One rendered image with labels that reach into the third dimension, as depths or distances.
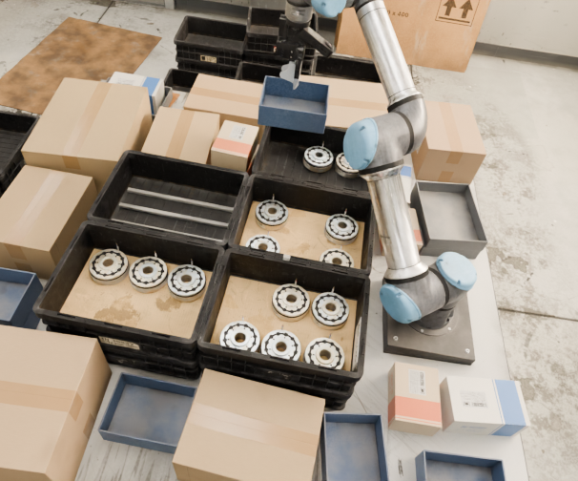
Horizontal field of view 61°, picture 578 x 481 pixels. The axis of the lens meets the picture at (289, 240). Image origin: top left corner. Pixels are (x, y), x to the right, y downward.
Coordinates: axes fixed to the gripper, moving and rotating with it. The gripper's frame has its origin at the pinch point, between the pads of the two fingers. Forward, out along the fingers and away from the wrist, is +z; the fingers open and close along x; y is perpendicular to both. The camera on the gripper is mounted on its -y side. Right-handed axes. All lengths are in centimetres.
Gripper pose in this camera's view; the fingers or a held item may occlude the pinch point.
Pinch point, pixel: (297, 84)
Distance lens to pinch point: 158.5
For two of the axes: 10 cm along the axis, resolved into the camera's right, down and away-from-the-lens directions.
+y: -9.9, -1.6, 0.1
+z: -1.1, 6.9, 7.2
